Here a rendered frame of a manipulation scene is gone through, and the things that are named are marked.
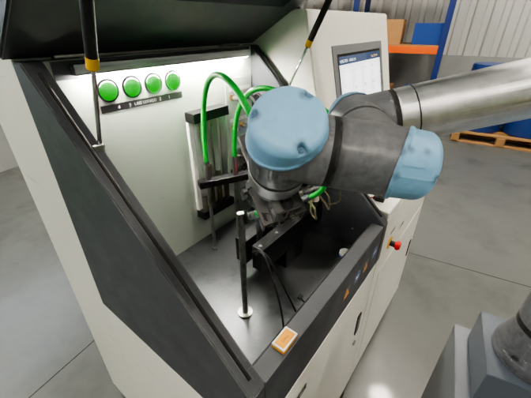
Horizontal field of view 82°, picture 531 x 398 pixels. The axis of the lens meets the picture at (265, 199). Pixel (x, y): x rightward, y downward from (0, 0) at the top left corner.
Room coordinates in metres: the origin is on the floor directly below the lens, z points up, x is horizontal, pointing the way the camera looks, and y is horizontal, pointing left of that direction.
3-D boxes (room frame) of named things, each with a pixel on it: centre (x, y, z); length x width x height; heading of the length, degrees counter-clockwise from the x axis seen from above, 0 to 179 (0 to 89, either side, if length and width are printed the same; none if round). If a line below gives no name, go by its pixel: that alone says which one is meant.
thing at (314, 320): (0.57, -0.17, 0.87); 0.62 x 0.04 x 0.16; 142
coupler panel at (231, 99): (1.07, 0.08, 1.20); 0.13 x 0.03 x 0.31; 142
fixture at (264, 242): (0.81, -0.06, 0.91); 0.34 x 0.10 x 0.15; 142
